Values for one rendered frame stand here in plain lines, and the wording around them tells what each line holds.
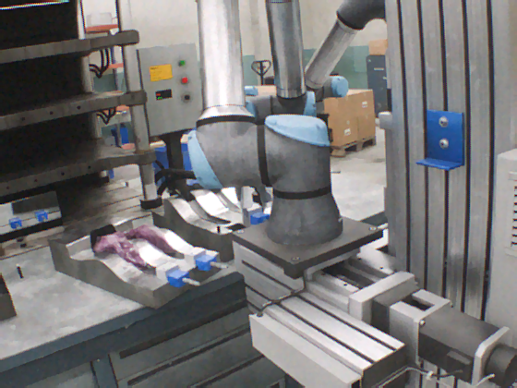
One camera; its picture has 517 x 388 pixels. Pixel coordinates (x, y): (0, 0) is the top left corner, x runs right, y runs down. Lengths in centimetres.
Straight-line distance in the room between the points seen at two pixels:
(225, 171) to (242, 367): 91
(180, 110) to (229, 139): 141
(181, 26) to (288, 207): 813
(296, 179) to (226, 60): 27
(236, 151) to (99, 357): 73
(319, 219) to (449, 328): 33
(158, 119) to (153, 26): 653
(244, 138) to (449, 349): 51
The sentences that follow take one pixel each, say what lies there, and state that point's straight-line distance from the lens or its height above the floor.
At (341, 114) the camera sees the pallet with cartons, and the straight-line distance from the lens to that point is 611.
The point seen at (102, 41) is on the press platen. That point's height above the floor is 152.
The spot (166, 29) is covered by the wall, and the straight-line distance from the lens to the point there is 884.
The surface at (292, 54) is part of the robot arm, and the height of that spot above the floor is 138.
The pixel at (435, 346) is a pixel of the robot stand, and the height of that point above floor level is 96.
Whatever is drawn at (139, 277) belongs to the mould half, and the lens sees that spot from 135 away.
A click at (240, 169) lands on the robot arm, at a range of 91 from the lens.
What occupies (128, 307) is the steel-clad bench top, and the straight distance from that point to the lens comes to 133.
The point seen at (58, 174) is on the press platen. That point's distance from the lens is 207.
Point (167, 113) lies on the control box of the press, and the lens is 228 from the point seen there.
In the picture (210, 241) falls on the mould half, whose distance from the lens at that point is 152.
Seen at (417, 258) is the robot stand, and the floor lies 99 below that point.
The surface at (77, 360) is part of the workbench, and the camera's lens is 138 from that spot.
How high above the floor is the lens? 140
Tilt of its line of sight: 16 degrees down
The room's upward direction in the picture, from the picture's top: 6 degrees counter-clockwise
